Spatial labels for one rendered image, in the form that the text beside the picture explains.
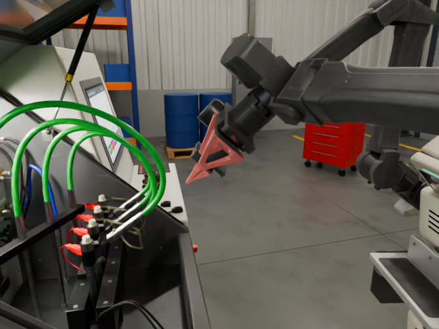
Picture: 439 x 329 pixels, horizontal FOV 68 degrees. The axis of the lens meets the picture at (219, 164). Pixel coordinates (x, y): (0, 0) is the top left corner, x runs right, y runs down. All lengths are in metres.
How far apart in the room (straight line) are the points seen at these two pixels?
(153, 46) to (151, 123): 1.55
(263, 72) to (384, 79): 0.17
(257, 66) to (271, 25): 7.44
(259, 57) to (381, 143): 0.51
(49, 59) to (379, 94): 0.91
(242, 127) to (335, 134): 4.27
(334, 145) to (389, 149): 3.90
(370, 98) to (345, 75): 0.05
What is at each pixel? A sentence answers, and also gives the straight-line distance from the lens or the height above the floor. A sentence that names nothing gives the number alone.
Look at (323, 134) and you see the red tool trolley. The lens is 4.86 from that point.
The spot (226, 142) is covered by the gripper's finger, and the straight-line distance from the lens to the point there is 0.52.
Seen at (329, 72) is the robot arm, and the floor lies 1.49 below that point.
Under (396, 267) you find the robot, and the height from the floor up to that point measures 1.04.
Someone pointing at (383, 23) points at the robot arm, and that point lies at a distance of 0.85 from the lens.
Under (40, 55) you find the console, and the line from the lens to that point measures 1.09.
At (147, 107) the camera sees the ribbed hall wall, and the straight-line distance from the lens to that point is 7.18.
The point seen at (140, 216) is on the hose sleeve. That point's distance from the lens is 0.76.
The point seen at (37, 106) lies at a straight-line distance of 0.72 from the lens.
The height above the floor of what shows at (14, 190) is 1.22.
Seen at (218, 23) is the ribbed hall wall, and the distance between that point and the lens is 7.50.
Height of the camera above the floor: 1.50
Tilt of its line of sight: 17 degrees down
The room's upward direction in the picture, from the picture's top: straight up
